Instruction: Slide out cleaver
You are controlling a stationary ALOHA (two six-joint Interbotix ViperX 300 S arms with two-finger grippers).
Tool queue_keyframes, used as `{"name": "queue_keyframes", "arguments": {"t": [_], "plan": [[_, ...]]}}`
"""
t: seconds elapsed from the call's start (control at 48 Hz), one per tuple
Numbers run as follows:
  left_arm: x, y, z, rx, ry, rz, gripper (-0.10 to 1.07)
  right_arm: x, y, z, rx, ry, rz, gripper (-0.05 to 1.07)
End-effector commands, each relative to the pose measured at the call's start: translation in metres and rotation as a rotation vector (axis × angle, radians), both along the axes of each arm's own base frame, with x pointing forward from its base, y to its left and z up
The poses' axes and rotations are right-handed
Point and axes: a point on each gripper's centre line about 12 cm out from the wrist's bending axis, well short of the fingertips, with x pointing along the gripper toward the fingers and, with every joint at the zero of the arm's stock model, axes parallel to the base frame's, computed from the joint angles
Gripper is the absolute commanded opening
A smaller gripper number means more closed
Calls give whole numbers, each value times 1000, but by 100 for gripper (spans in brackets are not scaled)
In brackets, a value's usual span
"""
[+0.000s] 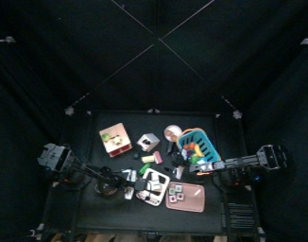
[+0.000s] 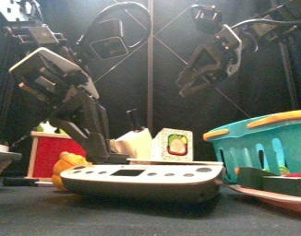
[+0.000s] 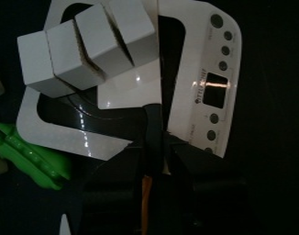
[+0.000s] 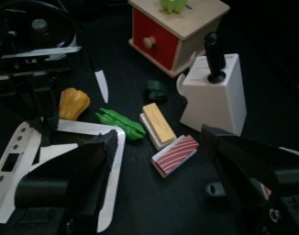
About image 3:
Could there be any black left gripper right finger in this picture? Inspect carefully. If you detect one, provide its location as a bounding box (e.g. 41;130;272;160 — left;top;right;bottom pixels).
155;132;256;235

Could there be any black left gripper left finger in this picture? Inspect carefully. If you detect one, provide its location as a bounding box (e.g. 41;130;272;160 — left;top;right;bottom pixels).
76;140;145;235

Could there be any white cleaver with black handle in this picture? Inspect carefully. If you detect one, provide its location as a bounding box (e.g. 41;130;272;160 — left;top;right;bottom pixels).
96;0;165;185

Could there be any orange strip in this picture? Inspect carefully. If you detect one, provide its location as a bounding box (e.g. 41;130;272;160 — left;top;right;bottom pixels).
141;175;153;235

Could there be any small white pointed piece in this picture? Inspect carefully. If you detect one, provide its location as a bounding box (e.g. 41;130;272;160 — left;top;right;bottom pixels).
59;213;73;235

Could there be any green plastic toy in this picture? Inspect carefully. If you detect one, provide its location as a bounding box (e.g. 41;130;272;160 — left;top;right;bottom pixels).
0;122;73;191

